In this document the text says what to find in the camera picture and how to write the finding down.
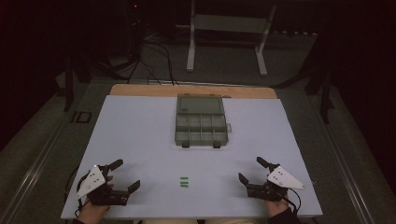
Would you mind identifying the dark angled stand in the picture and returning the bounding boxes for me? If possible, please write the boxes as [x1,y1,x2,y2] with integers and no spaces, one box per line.
[269,31,338,126]

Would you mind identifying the person's left hand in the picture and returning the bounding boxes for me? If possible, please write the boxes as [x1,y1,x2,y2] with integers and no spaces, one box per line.
[78,175,115,219]

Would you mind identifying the dark stand with red light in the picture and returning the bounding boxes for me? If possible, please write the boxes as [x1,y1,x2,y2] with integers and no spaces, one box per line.
[124,0,148,63]

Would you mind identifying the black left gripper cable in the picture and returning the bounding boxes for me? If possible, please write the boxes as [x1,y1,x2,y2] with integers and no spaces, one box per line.
[64,165,96,219]

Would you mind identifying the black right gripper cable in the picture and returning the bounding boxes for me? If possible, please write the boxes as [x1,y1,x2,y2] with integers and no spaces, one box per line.
[285,186,303,216]

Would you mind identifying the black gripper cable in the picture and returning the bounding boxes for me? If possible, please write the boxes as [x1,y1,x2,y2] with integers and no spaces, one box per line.
[285,186,303,216]
[64,165,96,219]

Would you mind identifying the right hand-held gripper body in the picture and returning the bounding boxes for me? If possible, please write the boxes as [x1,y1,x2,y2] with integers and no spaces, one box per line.
[246,162,306,203]

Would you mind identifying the person's right hand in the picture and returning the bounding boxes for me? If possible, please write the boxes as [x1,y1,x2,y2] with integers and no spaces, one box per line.
[265,198,290,218]

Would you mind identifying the dark stand legs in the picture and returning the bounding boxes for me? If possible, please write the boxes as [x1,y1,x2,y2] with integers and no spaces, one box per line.
[55,52,93,113]

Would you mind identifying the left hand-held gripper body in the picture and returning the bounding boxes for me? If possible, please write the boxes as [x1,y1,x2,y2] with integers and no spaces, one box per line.
[76,163,131,207]

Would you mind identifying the black floor cables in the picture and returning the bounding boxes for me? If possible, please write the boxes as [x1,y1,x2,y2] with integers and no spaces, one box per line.
[102,38,180,86]

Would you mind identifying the white metal stand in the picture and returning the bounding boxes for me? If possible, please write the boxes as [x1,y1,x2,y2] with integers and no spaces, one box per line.
[176,0,278,77]

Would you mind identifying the green clear compartment box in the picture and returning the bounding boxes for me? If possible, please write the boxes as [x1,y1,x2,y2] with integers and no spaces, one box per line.
[174,93,233,149]

